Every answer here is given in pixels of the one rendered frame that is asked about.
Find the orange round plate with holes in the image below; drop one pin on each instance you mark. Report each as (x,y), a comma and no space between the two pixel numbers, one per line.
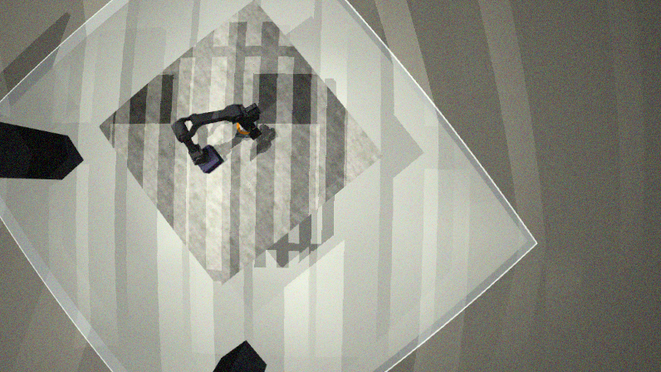
(240,128)

